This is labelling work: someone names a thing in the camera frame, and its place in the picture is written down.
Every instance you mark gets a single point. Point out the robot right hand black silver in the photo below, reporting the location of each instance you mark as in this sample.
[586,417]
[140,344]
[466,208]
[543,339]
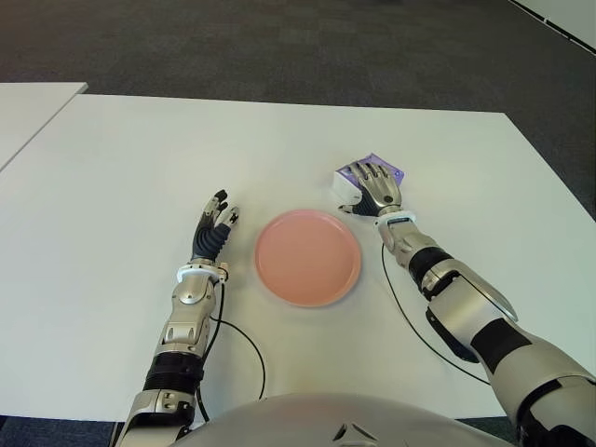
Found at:
[384,193]

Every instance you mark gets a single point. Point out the robot left hand black silver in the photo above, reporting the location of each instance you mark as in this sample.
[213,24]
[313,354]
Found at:
[208,239]

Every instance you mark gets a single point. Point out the purple white tissue paper pack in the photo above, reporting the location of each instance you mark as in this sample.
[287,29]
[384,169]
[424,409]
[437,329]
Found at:
[342,186]

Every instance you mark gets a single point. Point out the robot right arm silver black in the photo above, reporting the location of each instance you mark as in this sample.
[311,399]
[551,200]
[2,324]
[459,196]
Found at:
[470,316]

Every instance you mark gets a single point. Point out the robot left arm silver black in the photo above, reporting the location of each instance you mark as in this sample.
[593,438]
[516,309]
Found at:
[186,321]

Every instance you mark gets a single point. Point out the round pink plate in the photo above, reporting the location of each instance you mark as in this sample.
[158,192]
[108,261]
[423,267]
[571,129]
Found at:
[307,261]

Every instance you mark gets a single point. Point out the grey robot torso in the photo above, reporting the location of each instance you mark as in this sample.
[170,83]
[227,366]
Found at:
[298,423]

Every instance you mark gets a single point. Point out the white neighbouring table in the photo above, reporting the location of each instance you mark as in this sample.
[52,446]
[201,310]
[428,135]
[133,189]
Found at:
[28,112]

